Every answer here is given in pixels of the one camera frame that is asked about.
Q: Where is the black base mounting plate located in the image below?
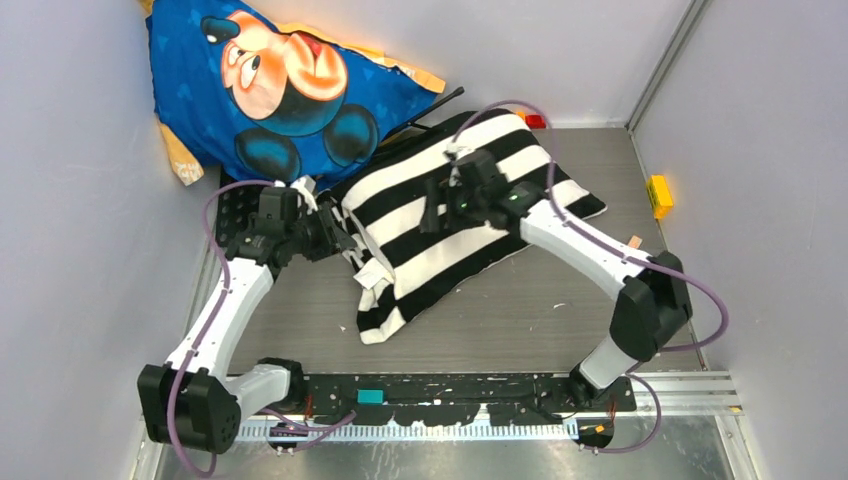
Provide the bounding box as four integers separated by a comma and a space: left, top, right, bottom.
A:
281, 373, 637, 427

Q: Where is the pink wooden block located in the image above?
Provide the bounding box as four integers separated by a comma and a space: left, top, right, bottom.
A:
627, 236, 643, 249

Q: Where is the yellow toy block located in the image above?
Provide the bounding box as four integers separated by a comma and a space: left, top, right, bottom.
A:
646, 175, 675, 220

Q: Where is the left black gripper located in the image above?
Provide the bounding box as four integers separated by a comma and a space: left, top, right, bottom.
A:
286, 202, 356, 263

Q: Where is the black perforated tray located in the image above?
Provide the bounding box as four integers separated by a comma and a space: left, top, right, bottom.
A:
209, 173, 289, 251

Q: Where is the black folded tripod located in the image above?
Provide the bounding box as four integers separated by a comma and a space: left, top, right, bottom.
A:
383, 86, 465, 141

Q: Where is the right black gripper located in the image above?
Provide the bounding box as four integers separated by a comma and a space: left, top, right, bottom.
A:
421, 178, 487, 232

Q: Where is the purple cable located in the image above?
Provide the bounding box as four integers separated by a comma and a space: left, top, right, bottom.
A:
165, 178, 359, 478
450, 99, 730, 456

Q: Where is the blue cartoon mouse pillow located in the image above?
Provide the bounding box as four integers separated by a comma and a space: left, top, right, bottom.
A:
142, 1, 446, 187

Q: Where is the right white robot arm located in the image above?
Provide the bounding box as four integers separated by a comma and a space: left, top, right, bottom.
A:
419, 149, 693, 411

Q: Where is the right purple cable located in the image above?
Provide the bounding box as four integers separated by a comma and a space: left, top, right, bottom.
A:
450, 99, 730, 456

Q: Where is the teal small block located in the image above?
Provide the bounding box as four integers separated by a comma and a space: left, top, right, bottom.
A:
357, 389, 385, 405

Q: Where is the aluminium frame rail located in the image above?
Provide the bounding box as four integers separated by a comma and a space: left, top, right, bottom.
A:
139, 370, 745, 444

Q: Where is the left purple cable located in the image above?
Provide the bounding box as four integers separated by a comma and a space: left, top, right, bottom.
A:
165, 178, 359, 478

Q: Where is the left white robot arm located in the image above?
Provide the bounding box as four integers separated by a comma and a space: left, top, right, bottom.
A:
137, 176, 356, 454

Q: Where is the red toy block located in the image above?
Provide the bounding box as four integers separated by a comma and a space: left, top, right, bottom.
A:
524, 114, 547, 130

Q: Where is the black white striped pillowcase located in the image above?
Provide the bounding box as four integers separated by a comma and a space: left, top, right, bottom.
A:
327, 108, 608, 346

